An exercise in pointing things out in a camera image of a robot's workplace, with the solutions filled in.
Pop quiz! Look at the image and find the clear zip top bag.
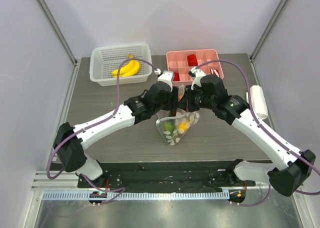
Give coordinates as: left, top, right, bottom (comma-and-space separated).
155, 85, 201, 146

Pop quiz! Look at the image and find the fake yellow banana bunch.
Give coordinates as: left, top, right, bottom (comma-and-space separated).
111, 60, 141, 78

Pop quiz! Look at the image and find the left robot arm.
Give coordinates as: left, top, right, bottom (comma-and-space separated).
53, 81, 179, 188

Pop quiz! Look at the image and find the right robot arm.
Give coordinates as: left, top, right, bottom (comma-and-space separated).
178, 74, 316, 197

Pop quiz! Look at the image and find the fake yellow lemon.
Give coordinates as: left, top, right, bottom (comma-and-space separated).
177, 121, 191, 134

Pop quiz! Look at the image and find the fake green leaf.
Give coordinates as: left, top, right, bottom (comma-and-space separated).
162, 121, 176, 135

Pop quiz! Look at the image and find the red item lower compartment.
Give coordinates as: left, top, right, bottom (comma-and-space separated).
173, 72, 180, 82

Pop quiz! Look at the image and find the red item compartment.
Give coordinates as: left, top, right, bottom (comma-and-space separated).
173, 72, 180, 82
187, 54, 198, 67

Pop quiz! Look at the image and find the pink divided organizer tray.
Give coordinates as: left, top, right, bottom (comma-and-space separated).
166, 49, 219, 86

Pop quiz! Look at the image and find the red white striped item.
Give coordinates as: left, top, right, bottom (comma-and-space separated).
209, 68, 220, 77

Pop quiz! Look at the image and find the red item upper compartment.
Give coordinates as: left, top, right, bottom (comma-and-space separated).
187, 54, 198, 67

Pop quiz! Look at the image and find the rolled white towel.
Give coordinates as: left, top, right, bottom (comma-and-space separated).
250, 85, 268, 120

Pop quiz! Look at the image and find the white perforated plastic basket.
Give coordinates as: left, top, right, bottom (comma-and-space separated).
89, 43, 153, 87

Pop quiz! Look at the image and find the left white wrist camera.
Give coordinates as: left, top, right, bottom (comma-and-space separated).
154, 68, 174, 89

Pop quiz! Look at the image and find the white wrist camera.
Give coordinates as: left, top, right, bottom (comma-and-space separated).
188, 66, 206, 90
154, 68, 174, 89

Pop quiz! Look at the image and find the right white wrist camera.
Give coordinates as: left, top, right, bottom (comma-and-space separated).
188, 66, 206, 90

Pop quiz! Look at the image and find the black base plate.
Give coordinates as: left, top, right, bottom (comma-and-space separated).
94, 159, 256, 194

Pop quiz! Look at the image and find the white slotted cable duct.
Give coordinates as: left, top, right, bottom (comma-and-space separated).
42, 190, 230, 201

